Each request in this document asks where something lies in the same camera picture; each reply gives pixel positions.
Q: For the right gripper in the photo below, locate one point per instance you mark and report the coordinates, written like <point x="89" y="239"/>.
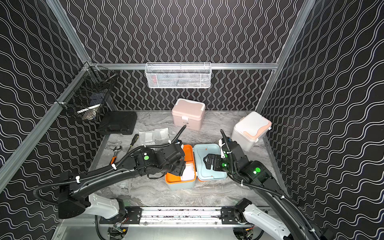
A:
<point x="216" y="158"/>

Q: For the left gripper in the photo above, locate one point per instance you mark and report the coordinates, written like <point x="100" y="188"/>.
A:
<point x="179" y="162"/>

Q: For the blue orange first aid box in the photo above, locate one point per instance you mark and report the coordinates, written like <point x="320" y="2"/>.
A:
<point x="195" y="154"/>

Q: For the white gauze packet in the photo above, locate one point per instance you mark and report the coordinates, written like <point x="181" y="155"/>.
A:
<point x="147" y="138"/>
<point x="189" y="173"/>
<point x="161" y="134"/>

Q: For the white pink first aid box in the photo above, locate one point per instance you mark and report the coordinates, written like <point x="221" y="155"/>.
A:
<point x="250" y="129"/>

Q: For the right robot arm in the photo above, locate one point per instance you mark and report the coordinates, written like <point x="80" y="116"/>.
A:
<point x="291" y="224"/>

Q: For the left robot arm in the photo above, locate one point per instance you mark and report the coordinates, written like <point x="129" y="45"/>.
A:
<point x="72" y="196"/>

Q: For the black yellow screwdriver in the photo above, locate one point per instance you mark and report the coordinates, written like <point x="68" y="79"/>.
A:
<point x="134" y="140"/>

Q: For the black plastic tool case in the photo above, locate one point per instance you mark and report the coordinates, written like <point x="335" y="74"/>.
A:
<point x="117" y="122"/>

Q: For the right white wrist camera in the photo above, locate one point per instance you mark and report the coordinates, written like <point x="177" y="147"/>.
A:
<point x="223" y="148"/>

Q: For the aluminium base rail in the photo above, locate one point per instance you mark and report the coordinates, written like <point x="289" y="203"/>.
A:
<point x="211" y="217"/>

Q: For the orange handled adjustable wrench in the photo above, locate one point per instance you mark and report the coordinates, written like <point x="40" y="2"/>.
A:
<point x="116" y="151"/>

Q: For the white wire wall basket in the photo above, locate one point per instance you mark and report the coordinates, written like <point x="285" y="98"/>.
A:
<point x="168" y="75"/>

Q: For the black wire wall basket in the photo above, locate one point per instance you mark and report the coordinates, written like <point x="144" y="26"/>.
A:
<point x="88" y="99"/>

